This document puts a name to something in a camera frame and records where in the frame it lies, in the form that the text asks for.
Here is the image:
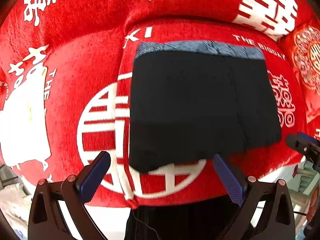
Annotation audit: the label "black pants grey waistband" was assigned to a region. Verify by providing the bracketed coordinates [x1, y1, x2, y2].
[129, 41, 281, 173]

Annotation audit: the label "red patterned pillow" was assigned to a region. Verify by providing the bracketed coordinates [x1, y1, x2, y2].
[278, 17, 319, 139]

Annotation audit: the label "red blanket white characters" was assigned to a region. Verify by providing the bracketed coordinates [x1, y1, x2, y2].
[1, 0, 319, 209]

